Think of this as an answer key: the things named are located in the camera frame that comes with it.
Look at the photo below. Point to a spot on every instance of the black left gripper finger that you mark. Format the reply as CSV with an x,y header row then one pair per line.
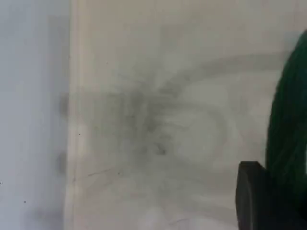
x,y
259,203

